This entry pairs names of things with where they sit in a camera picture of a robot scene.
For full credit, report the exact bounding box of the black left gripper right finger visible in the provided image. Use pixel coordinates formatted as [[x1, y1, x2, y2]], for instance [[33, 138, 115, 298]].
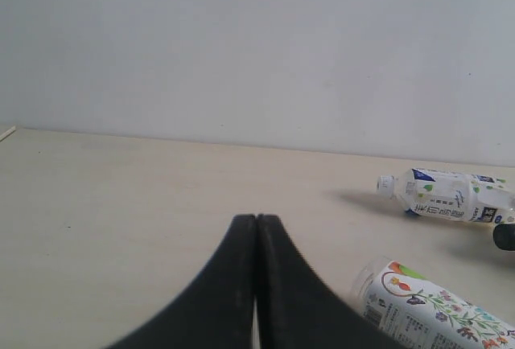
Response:
[[256, 215, 401, 349]]

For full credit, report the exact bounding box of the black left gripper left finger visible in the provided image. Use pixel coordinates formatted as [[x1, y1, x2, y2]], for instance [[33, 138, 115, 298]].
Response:
[[110, 214, 257, 348]]

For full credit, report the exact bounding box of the floral label white-cap bottle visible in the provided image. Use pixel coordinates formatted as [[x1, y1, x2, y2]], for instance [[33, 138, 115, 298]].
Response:
[[350, 257, 514, 348]]

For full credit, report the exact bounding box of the pink white black-cap bottle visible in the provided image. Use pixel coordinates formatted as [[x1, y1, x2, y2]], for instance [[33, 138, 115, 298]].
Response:
[[492, 224, 515, 252]]

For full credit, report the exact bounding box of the white blue label clear bottle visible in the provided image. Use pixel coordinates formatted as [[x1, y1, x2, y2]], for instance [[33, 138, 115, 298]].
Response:
[[377, 168, 514, 224]]

